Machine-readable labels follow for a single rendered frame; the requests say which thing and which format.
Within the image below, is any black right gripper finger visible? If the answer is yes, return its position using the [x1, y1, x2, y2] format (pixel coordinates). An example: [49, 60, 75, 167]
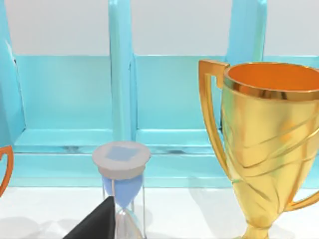
[61, 196, 117, 239]

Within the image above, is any blue sand hourglass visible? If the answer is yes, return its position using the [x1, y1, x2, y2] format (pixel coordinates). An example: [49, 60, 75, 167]
[91, 140, 152, 239]

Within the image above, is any orange trophy cup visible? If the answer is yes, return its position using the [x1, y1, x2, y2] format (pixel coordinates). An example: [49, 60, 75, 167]
[0, 145, 14, 197]

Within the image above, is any light blue rack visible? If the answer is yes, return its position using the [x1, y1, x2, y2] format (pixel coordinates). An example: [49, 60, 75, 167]
[0, 0, 319, 189]

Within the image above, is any gold trophy cup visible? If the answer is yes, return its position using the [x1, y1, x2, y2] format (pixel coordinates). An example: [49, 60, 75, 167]
[198, 59, 319, 239]

